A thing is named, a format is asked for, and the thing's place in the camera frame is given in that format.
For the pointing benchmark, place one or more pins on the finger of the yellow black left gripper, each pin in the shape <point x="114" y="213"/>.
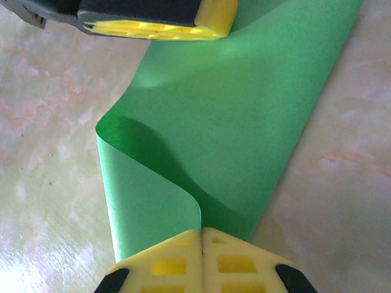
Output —
<point x="137" y="12"/>
<point x="152" y="36"/>

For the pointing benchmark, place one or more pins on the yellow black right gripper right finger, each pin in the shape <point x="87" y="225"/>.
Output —
<point x="210" y="262"/>

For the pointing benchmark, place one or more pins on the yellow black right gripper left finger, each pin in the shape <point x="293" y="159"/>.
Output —
<point x="192" y="259"/>

